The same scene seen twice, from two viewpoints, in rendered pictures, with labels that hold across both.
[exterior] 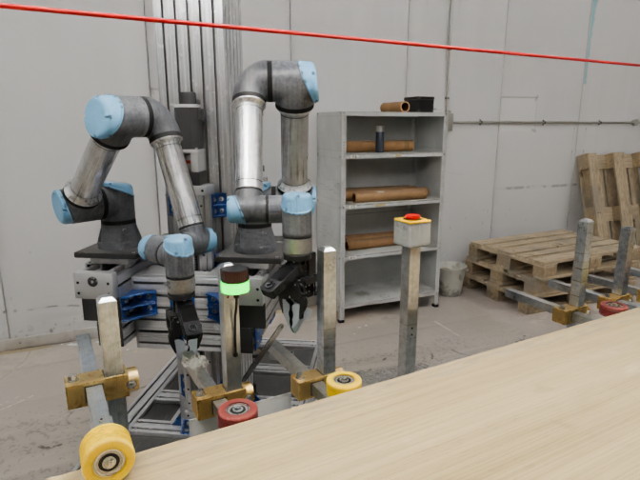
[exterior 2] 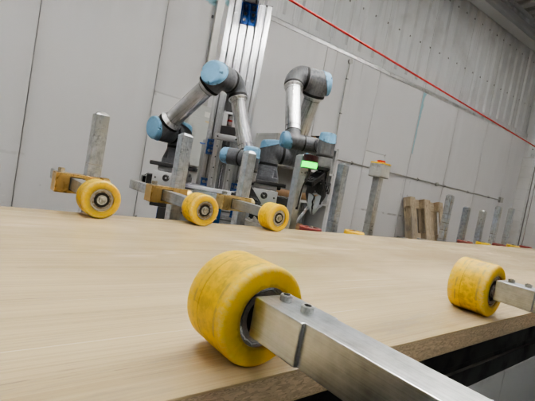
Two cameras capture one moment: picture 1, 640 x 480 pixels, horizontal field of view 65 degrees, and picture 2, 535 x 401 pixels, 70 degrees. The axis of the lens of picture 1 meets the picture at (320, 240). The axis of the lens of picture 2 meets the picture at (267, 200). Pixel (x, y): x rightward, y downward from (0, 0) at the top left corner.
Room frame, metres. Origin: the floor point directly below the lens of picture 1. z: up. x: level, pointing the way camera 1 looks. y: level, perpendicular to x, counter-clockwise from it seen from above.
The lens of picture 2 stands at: (-0.39, 0.58, 1.05)
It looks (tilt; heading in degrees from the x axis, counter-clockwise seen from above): 3 degrees down; 349
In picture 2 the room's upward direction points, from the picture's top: 10 degrees clockwise
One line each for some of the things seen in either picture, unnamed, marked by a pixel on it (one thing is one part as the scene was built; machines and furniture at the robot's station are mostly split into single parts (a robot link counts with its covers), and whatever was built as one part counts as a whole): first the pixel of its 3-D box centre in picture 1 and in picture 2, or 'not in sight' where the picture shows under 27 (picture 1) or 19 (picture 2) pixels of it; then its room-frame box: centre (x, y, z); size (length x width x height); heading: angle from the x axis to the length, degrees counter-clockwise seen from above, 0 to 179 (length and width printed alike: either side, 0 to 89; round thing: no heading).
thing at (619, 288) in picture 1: (619, 290); (459, 243); (1.79, -1.11, 0.87); 0.03 x 0.03 x 0.48; 29
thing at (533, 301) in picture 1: (556, 310); not in sight; (1.69, -0.84, 0.82); 0.43 x 0.03 x 0.04; 29
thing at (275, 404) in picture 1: (242, 423); not in sight; (1.10, 0.19, 0.75); 0.26 x 0.01 x 0.10; 119
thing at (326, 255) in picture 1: (326, 338); (333, 217); (1.19, -0.02, 0.94); 0.03 x 0.03 x 0.48; 29
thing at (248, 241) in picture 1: (254, 235); (266, 171); (1.71, 0.22, 1.09); 0.15 x 0.15 x 0.10
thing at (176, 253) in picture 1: (178, 256); (250, 158); (1.30, 0.38, 1.12); 0.09 x 0.08 x 0.11; 49
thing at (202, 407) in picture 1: (224, 399); not in sight; (1.05, 0.22, 0.85); 0.13 x 0.06 x 0.05; 119
